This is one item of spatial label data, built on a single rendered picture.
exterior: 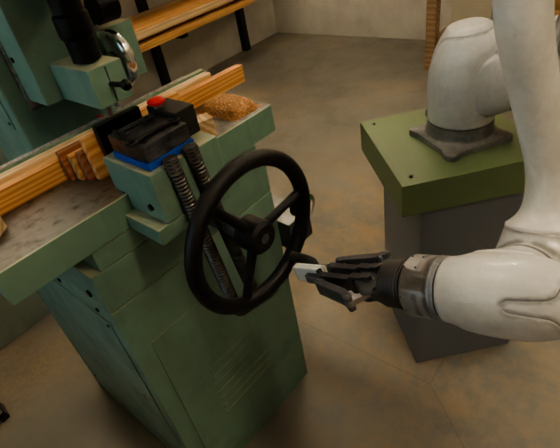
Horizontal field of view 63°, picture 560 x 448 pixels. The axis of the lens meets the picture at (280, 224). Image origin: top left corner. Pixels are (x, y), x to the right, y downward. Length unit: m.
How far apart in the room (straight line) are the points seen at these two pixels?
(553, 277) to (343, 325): 1.15
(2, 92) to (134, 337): 0.54
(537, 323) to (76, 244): 0.64
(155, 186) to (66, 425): 1.16
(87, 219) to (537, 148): 0.66
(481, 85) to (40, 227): 0.90
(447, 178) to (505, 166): 0.13
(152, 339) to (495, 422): 0.97
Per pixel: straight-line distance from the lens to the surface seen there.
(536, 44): 0.62
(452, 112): 1.14
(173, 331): 1.00
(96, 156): 0.87
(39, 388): 1.90
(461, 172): 1.12
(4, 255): 0.79
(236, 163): 0.69
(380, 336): 1.63
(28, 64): 0.98
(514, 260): 0.60
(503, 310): 0.59
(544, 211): 0.72
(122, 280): 0.86
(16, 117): 1.08
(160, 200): 0.73
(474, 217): 1.22
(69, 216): 0.81
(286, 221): 1.10
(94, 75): 0.88
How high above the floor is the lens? 1.28
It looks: 37 degrees down
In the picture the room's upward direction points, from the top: 11 degrees counter-clockwise
